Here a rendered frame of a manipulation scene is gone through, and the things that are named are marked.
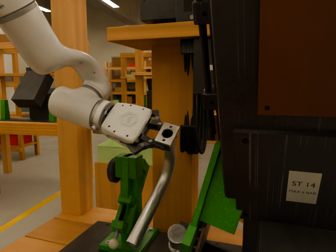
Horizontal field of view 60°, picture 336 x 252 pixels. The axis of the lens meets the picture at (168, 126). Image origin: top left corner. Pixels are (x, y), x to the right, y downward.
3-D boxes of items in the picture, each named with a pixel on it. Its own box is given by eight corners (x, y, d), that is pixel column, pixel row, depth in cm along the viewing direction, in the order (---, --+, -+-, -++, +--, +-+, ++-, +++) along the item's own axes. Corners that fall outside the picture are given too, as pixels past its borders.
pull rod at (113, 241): (115, 252, 78) (115, 232, 77) (106, 250, 79) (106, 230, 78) (125, 241, 83) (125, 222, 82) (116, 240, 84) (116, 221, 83)
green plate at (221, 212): (225, 261, 54) (261, 157, 49) (183, 242, 56) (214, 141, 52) (233, 232, 65) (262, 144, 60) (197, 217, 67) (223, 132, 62)
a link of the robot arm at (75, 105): (112, 113, 80) (93, 137, 75) (72, 100, 84) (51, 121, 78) (107, 90, 74) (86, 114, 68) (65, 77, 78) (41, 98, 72)
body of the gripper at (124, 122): (91, 124, 68) (133, 140, 65) (113, 93, 73) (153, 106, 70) (99, 141, 74) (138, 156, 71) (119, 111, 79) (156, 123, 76)
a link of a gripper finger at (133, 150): (121, 155, 66) (145, 150, 67) (118, 127, 71) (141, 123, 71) (122, 157, 67) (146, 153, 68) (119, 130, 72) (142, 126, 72)
